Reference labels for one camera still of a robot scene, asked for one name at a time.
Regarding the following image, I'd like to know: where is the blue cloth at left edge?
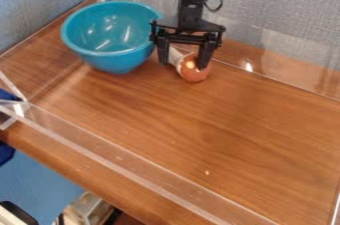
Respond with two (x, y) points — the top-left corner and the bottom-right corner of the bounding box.
(0, 89), (21, 167)

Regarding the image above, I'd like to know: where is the metal table leg bracket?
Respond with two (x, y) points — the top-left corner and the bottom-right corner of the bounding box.
(52, 192), (115, 225)

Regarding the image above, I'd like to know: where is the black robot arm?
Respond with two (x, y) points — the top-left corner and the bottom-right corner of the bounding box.
(151, 0), (225, 70)

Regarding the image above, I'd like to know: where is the black object bottom left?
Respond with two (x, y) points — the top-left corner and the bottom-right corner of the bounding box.
(0, 201), (39, 225)

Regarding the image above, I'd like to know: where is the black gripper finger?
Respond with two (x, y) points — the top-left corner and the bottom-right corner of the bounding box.
(157, 37), (171, 65)
(196, 41), (216, 71)

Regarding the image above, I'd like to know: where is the clear acrylic front barrier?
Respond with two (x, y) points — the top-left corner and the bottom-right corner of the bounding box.
(0, 100), (276, 225)

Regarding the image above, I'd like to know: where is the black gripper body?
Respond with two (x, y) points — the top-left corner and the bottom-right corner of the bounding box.
(149, 17), (225, 44)

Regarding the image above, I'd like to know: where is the blue plastic bowl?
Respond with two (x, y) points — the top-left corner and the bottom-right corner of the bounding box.
(61, 1), (164, 74)

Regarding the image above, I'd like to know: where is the clear acrylic back barrier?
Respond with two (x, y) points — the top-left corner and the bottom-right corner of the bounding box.
(95, 0), (340, 103)

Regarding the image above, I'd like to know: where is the clear acrylic left barrier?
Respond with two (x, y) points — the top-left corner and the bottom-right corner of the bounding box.
(0, 0), (104, 130)

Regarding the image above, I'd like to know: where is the clear acrylic barrier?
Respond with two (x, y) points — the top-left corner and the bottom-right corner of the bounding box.
(0, 0), (104, 130)
(0, 100), (276, 225)
(95, 0), (340, 103)

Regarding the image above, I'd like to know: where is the brown plush mushroom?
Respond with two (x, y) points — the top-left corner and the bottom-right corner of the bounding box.
(169, 48), (211, 83)

